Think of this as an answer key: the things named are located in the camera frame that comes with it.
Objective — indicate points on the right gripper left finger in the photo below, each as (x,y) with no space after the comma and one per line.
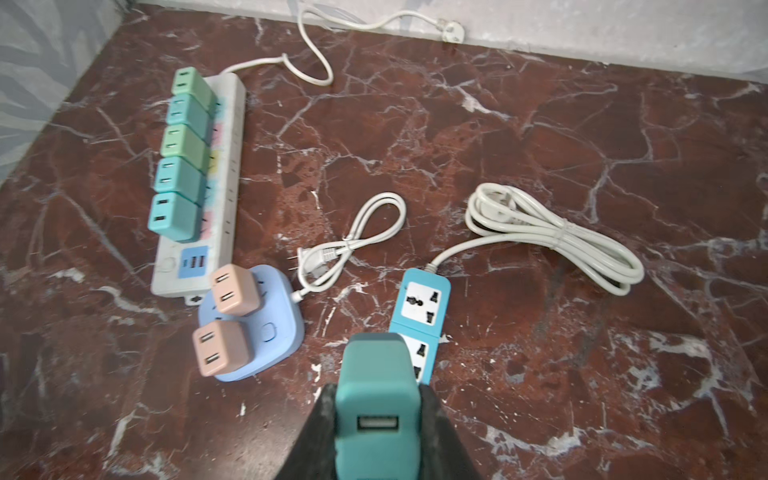
(313,454)

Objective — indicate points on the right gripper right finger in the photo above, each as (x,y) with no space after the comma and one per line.
(442,455)

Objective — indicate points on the teal usb plug cube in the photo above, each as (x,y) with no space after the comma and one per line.
(378,410)
(184,109)

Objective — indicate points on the square blue power strip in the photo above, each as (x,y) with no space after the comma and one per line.
(273,332)

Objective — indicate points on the pink plug cube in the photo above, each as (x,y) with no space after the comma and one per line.
(220,347)
(235,290)

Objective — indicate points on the long white pastel power strip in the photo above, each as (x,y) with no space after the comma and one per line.
(182,270)

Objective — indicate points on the light green usb plug cube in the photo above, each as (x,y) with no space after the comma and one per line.
(181,141)

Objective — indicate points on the teal power strip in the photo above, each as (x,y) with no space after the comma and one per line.
(419,317)

